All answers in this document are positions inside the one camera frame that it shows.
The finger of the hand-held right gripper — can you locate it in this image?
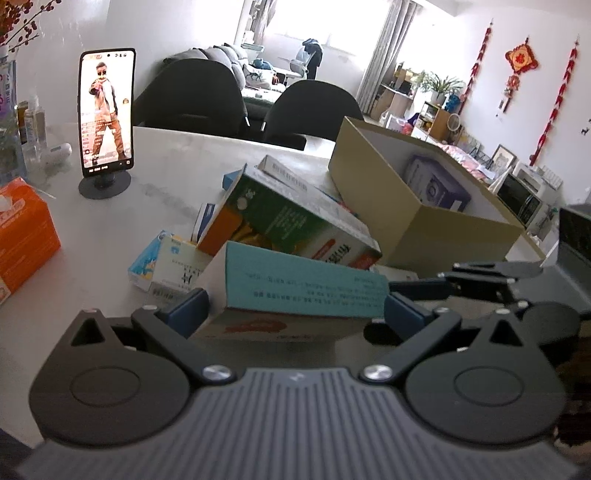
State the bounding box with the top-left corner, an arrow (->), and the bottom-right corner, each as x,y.
389,271 -> 532,309
451,260 -> 544,282

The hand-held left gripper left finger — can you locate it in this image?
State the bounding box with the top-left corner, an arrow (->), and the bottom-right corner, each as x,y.
69,288 -> 237,385

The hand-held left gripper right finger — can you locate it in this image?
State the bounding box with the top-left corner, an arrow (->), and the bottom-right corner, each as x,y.
359,292 -> 529,384

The khaki cardboard box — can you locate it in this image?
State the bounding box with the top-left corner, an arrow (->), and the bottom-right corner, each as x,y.
328,116 -> 527,280

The teal medicine box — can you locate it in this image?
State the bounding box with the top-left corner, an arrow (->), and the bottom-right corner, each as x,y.
189,240 -> 391,344

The white marble desktop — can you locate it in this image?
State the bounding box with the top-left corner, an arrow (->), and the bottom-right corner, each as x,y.
0,121 -> 555,450

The white blue label medicine box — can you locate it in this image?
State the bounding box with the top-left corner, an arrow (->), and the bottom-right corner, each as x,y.
150,234 -> 214,302

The light blue medicine box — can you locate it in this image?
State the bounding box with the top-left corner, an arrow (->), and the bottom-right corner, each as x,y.
127,229 -> 178,292

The microwave oven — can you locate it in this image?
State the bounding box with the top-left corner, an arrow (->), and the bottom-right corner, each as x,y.
496,172 -> 546,230

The white printer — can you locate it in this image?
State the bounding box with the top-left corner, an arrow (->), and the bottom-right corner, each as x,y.
512,161 -> 565,195

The small blue white box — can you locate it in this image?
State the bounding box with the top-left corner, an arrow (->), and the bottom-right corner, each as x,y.
191,202 -> 228,245

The purple box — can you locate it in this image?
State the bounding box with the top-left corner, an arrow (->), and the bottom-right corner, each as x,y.
402,154 -> 472,213

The framed photo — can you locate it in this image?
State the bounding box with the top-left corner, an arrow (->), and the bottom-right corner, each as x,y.
489,144 -> 516,175

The pink cloth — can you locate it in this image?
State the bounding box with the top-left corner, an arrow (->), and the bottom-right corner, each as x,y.
434,141 -> 497,178

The green orange medicine box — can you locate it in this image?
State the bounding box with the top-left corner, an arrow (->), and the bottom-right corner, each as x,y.
196,164 -> 383,273

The wooden shelf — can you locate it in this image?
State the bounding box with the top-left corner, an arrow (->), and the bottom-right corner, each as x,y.
418,102 -> 455,141

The orange tissue box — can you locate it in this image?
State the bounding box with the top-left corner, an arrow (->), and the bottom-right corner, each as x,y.
0,176 -> 62,306

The small wooden computer desk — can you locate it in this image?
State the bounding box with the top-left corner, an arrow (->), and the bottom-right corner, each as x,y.
372,83 -> 416,121

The potted plant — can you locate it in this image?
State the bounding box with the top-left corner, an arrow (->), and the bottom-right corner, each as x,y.
418,71 -> 465,109

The red Chinese knot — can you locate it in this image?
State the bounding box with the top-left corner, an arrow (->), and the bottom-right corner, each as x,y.
503,39 -> 540,114

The white earbuds case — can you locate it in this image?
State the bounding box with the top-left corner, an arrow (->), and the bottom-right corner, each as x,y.
39,142 -> 74,168

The black chair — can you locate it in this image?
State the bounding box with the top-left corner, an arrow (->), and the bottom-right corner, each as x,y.
262,79 -> 365,151
133,58 -> 249,138

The smartphone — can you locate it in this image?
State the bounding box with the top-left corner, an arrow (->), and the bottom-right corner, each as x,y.
78,47 -> 137,178

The small clear bottle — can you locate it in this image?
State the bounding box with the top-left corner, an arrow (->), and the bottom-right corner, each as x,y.
28,98 -> 48,161

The grey curtain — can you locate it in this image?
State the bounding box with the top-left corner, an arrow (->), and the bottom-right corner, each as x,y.
249,0 -> 279,43
358,0 -> 417,114

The small yellow bottle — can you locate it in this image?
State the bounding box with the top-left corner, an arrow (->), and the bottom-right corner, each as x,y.
17,104 -> 35,145

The grey sofa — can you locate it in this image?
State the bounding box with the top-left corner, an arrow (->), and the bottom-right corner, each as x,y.
163,43 -> 289,121

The white office chair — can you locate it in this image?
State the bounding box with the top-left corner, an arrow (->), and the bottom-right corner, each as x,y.
277,38 -> 324,86

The dark jacket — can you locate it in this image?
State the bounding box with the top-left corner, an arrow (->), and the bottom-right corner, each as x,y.
302,38 -> 324,79

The water bottle purple label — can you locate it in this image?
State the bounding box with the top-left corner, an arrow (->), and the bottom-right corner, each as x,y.
0,54 -> 26,183

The flower bouquet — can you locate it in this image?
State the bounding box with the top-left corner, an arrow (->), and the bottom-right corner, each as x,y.
0,0 -> 63,52

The red hanging string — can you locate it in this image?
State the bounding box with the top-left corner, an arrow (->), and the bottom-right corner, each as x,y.
527,34 -> 581,168
459,18 -> 494,116

